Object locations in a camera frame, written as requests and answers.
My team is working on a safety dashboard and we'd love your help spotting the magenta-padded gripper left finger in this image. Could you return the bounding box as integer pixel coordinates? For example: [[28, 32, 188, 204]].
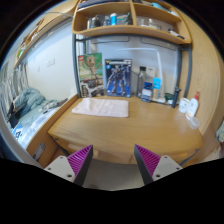
[[44, 144, 94, 187]]

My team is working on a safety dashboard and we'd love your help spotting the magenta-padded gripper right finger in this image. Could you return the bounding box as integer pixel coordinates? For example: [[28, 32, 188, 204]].
[[134, 144, 183, 186]]

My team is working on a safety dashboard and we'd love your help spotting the pink towel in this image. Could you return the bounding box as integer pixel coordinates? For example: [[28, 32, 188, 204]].
[[71, 97, 130, 119]]

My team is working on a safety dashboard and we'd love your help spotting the hanging green patterned towel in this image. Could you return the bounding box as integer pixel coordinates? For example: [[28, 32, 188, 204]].
[[215, 119, 224, 145]]

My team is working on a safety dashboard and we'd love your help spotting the clear plastic container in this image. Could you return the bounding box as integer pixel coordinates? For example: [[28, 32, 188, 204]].
[[187, 116, 202, 130]]

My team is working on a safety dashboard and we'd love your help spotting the white mug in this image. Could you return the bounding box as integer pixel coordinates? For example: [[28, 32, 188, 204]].
[[178, 97, 191, 115]]

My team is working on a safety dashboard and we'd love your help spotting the white bottle with red cap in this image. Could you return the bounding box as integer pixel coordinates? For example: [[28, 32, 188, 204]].
[[186, 91, 201, 119]]

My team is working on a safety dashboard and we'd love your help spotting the black laptop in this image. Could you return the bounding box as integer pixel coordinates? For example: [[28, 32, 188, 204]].
[[7, 102, 25, 130]]

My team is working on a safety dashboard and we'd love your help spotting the dark green round container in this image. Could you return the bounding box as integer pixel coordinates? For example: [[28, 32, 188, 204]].
[[164, 92, 175, 102]]

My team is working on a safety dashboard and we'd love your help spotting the small blue box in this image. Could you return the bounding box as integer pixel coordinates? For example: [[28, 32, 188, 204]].
[[140, 81, 154, 103]]

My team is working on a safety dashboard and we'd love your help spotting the light blue and orange card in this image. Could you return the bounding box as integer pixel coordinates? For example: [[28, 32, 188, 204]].
[[152, 77, 162, 100]]

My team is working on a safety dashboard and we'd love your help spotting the dark transparent water bottle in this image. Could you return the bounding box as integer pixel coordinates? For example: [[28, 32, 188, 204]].
[[136, 65, 148, 98]]

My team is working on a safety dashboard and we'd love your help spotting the white desk lamp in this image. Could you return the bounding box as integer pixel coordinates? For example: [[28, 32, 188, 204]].
[[116, 46, 168, 104]]

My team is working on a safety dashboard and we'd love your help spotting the striped grey curtain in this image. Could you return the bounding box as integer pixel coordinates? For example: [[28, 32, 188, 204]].
[[0, 62, 30, 112]]

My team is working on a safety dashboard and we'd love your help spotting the tree figure toy box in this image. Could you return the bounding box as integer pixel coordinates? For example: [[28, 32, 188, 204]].
[[77, 52, 105, 99]]

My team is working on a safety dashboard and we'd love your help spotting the blue robot model box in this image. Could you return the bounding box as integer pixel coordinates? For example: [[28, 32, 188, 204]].
[[104, 58, 133, 98]]

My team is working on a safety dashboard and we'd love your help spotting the wooden shelf unit with items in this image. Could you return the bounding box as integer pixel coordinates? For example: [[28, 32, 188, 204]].
[[71, 0, 193, 45]]

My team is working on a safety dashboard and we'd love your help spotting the white wall socket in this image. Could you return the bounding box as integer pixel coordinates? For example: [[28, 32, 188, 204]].
[[146, 66, 157, 80]]

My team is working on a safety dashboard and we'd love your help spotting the grey metal desk frame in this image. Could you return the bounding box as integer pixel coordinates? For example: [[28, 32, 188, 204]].
[[71, 32, 194, 100]]

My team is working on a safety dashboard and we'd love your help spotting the white wall switch plate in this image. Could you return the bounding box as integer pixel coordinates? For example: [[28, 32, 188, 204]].
[[46, 57, 56, 68]]

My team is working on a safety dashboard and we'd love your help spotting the wooden wall shelf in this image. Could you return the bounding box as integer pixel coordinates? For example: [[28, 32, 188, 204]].
[[13, 10, 76, 70]]

